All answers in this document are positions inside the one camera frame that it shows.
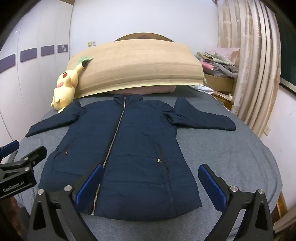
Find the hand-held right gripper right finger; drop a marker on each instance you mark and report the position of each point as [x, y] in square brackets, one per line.
[211, 187]

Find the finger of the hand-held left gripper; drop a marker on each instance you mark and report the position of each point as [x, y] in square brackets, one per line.
[34, 155]
[9, 147]

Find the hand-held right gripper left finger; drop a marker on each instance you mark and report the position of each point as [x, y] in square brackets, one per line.
[89, 187]

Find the navy puffer jacket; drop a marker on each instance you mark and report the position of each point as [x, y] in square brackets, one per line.
[138, 150]

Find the pile of clothes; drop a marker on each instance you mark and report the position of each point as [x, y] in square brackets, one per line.
[219, 62]

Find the bed with grey sheet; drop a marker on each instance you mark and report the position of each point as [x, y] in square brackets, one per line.
[219, 150]

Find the white wardrobe with purple panels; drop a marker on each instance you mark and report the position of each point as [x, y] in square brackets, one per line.
[34, 81]

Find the yellow plush toy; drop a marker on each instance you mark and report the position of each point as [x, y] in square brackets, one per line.
[66, 88]

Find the brown wooden nightstand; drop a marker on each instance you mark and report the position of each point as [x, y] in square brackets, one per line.
[223, 100]

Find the white crumpled cloth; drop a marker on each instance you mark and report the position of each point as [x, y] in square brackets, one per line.
[203, 89]

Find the green plush leaf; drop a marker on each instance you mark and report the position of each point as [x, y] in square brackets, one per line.
[83, 60]

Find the pink pillow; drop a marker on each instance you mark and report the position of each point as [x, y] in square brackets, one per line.
[157, 90]

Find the beige curtain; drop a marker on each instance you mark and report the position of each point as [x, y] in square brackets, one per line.
[254, 69]

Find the beige bamboo mat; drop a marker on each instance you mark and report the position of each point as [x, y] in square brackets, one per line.
[138, 67]

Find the dark window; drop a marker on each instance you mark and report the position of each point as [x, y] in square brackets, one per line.
[289, 69]

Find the wooden headboard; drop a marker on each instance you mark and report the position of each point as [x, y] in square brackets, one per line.
[143, 36]

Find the wall socket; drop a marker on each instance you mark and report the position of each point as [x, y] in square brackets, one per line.
[267, 130]

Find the wall switch plate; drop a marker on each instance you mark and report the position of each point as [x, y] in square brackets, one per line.
[91, 43]

